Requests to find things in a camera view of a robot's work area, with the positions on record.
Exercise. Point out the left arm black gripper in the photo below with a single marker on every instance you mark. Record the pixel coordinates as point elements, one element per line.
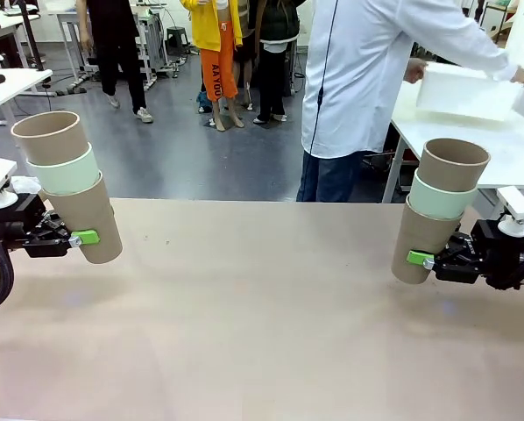
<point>30,228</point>

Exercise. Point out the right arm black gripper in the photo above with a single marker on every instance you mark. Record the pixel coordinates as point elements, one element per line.
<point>490,254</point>

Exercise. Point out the brown paper-look cup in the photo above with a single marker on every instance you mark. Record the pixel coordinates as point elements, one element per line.
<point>51,144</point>
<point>95,210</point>
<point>413,237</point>
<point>450,175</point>

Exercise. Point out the pale green cup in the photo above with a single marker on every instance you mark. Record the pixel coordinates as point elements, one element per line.
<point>437,199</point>
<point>65,177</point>

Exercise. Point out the white plastic basket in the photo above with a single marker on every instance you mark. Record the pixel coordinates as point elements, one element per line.
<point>463,94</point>

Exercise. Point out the person's right forearm white sleeve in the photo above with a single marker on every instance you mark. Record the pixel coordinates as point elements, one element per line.
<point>485,54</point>

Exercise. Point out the person's left hand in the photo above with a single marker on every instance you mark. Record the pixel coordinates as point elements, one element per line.
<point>415,71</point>

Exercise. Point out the white crumpled tissue paper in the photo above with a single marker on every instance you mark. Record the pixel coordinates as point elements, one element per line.
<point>25,184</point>

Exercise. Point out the white side table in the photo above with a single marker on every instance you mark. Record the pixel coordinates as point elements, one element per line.
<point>455,144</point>

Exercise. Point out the white lab table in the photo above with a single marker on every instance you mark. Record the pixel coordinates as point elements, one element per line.
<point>12,85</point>

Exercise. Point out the person in white shirt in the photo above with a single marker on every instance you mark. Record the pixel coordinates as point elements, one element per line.
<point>354,87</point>

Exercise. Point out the bystander in black clothes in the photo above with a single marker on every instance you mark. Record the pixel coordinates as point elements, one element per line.
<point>113,44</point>

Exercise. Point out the black stand pole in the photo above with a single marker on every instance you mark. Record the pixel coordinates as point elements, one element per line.
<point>30,35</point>

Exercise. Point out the grey metal workbench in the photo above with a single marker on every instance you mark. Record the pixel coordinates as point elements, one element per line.
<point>69,26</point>

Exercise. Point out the white lab desk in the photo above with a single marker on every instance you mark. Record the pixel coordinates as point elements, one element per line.
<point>8,22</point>

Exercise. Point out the dark round stool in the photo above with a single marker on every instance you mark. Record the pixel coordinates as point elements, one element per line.
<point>176,37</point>

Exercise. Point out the wooden chair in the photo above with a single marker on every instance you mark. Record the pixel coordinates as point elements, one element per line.
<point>500,26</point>

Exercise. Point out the bystander yellow jacket orange pants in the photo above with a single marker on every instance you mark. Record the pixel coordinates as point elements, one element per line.
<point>214,44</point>

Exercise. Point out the bystander black jacket black trousers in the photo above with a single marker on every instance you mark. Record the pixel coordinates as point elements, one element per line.
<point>273,66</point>

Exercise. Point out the right arm white wrist camera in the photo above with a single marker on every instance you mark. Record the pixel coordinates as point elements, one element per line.
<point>516,204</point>

